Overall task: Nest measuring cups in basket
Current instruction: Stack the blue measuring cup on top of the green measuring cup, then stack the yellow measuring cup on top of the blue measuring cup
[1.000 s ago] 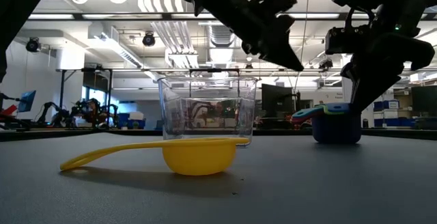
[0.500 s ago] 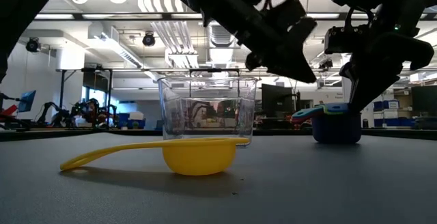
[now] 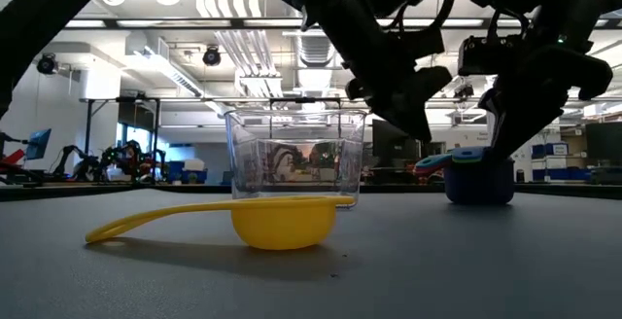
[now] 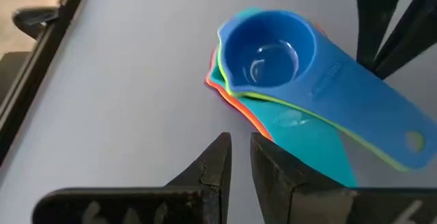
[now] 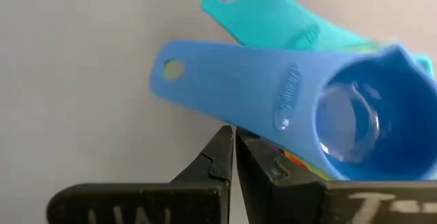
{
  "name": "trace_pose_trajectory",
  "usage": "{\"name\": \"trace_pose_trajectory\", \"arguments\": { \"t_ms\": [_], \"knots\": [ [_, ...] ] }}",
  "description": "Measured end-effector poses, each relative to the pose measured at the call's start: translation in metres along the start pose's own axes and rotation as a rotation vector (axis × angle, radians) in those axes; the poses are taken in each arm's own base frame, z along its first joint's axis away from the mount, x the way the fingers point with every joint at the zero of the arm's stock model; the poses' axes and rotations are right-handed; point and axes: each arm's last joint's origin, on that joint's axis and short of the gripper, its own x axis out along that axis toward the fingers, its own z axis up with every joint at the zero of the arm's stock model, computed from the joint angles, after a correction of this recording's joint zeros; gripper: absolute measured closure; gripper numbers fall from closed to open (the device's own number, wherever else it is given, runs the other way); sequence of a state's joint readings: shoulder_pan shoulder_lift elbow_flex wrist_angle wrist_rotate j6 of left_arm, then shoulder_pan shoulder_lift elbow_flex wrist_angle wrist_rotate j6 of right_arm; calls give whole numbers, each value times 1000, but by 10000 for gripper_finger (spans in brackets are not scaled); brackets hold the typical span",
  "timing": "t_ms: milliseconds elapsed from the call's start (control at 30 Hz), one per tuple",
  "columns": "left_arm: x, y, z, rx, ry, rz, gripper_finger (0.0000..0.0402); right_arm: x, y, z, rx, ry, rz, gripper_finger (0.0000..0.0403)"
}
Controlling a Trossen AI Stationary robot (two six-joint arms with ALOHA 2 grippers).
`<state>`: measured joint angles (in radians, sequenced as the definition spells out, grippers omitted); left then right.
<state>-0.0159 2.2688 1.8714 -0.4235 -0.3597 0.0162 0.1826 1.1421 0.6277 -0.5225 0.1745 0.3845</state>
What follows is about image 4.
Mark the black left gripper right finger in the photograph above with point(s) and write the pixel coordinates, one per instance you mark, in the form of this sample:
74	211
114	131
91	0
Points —
283	183

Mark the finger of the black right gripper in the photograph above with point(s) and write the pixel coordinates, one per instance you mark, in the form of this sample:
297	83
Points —
413	29
373	12

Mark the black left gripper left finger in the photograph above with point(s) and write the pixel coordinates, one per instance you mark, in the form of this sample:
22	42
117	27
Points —
191	203

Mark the teal measuring cup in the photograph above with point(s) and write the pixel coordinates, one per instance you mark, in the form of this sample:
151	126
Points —
307	138

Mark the orange measuring cup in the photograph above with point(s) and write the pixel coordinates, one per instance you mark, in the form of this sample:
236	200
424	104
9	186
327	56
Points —
254	123

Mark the blue measuring cup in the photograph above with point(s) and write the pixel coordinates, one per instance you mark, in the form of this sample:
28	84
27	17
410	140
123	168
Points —
341	91

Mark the green measuring cup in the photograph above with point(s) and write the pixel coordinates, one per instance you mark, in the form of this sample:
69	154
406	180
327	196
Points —
414	141

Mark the black table edge frame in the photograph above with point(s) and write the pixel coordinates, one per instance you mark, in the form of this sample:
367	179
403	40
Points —
35	63

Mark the black bracket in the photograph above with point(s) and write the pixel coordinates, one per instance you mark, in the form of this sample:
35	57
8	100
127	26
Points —
34	17

